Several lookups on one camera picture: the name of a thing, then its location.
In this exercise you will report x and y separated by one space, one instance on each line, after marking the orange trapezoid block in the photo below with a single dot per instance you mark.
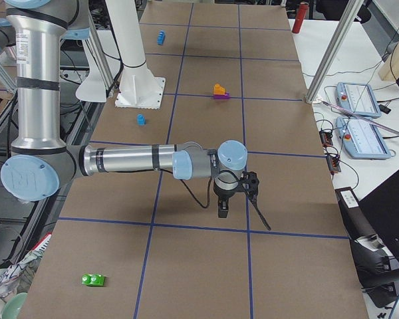
219 90

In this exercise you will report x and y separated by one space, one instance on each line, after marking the green two-stud block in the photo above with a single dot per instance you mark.
95 280

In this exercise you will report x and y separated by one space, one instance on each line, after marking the far teach pendant tablet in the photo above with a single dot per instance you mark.
357 98

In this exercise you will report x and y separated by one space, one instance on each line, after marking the red cylinder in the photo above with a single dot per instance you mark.
300 16

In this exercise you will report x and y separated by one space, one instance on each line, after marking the purple trapezoid block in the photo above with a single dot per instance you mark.
225 96

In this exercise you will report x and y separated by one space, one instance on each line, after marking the teach pendant tablet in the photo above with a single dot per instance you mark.
361 140
357 98

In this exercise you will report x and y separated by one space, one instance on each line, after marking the small blue block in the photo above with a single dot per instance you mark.
141 121

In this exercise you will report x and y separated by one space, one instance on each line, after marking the near teach pendant tablet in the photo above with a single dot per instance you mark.
361 140

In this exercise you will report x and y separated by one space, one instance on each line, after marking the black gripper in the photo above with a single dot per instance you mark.
223 194

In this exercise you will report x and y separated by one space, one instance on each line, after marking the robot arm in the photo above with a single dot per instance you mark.
41 162

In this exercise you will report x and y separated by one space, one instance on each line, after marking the aluminium frame post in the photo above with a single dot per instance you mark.
343 27

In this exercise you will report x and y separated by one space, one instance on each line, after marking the long blue four-stud block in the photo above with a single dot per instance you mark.
161 37

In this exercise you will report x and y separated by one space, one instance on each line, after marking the black laptop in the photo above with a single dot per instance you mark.
381 208

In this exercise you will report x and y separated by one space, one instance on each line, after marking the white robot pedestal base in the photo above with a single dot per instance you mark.
139 88

